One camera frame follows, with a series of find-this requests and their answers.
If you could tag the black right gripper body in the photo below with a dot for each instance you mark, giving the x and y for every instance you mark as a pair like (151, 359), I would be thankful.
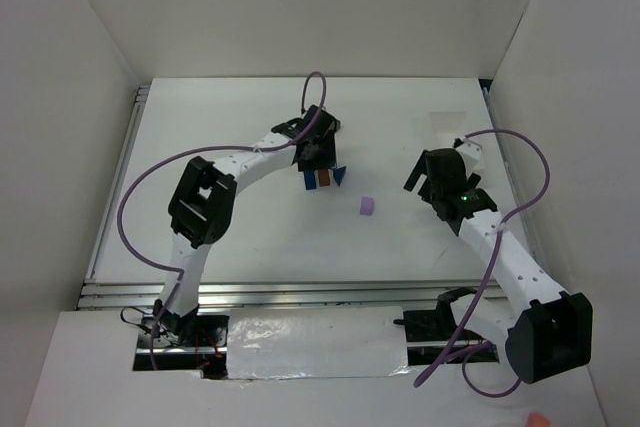
(422, 175)

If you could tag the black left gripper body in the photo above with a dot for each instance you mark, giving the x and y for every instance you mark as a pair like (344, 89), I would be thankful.
(320, 160)

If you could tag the brown wood block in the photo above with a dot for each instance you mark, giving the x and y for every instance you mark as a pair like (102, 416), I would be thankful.
(324, 177)

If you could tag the blue rectangular block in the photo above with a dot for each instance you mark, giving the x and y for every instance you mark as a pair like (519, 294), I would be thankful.
(310, 180)

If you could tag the blue triangular block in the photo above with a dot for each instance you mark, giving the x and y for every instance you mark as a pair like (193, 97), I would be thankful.
(339, 175)

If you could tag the white perforated box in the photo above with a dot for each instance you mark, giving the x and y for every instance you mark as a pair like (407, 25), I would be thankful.
(439, 129)

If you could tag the purple wood cube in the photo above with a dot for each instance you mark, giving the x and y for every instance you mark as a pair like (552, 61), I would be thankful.
(367, 206)

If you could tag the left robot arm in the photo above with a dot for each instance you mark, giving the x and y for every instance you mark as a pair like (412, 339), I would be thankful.
(202, 205)

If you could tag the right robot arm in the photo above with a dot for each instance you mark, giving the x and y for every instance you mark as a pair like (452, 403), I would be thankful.
(544, 330)

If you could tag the silver foil tape sheet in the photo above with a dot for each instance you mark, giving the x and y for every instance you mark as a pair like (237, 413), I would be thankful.
(327, 342)

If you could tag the orange object at corner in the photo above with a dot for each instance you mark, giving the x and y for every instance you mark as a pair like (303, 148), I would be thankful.
(536, 419)

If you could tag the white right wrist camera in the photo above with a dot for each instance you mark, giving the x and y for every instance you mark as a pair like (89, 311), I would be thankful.
(472, 155)

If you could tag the aluminium front rail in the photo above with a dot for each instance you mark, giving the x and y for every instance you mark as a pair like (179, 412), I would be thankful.
(226, 295)

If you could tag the left aluminium side rail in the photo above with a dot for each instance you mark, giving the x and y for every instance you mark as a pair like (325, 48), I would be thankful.
(139, 103)

